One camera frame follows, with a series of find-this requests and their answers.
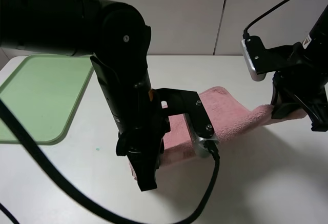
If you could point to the green plastic tray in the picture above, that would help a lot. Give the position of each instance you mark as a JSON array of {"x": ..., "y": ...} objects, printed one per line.
[{"x": 44, "y": 92}]

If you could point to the pink fluffy towel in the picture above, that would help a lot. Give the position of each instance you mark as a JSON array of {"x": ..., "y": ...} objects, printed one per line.
[{"x": 229, "y": 118}]

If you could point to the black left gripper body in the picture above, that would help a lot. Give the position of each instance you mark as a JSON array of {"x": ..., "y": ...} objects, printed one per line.
[{"x": 142, "y": 123}]

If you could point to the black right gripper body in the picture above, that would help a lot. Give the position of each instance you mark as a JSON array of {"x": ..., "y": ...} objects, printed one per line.
[{"x": 300, "y": 72}]

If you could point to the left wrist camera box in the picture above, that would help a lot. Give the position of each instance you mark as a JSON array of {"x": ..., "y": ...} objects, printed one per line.
[{"x": 200, "y": 129}]

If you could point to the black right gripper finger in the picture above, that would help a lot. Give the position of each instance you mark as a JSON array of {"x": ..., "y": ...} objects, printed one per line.
[
  {"x": 318, "y": 115},
  {"x": 285, "y": 107}
]

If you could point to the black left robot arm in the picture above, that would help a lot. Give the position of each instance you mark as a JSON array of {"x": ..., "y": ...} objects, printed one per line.
[{"x": 116, "y": 38}]

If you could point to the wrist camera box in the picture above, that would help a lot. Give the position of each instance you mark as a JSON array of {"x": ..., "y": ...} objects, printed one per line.
[
  {"x": 200, "y": 129},
  {"x": 256, "y": 56}
]

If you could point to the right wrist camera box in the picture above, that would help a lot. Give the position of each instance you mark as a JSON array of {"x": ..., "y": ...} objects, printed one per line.
[{"x": 256, "y": 56}]

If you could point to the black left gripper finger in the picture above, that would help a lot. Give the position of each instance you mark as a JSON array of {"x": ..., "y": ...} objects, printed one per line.
[{"x": 144, "y": 168}]

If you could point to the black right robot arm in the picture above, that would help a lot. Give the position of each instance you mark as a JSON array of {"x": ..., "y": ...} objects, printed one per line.
[{"x": 318, "y": 33}]

